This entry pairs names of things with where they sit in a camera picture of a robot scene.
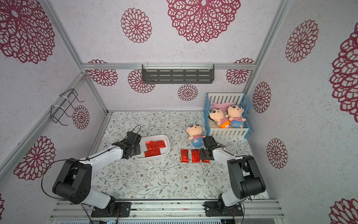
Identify white plastic storage box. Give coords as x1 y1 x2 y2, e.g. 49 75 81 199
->
134 135 170 161

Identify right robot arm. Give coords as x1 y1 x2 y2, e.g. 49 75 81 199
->
200 136 266 217

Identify plush doll blue shorts table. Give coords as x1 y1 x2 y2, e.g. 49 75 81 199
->
186 124 205 147

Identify plush doll orange shorts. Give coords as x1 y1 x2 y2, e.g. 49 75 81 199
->
209 108 230 128

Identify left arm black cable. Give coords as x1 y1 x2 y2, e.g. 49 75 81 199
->
41 159 93 224

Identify pink blanket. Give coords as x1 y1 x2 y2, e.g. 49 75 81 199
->
210 102 234 111

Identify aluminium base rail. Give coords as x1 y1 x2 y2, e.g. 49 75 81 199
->
49 199 284 221

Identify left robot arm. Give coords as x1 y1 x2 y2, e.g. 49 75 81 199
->
52 131 141 218

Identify red tea bag in box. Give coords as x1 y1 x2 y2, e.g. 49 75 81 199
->
145 140 166 151

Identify black wire wall rack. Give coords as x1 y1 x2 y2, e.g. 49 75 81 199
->
49 88 84 127

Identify plush doll blue shorts crib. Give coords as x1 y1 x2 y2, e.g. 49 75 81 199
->
227 105 246 128

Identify blue white toy crib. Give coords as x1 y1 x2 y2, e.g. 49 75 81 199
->
204 93 251 139

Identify grey wall shelf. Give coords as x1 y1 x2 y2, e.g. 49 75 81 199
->
141 64 215 84

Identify red tea bag lower box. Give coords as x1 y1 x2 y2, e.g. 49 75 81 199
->
145 148 161 158

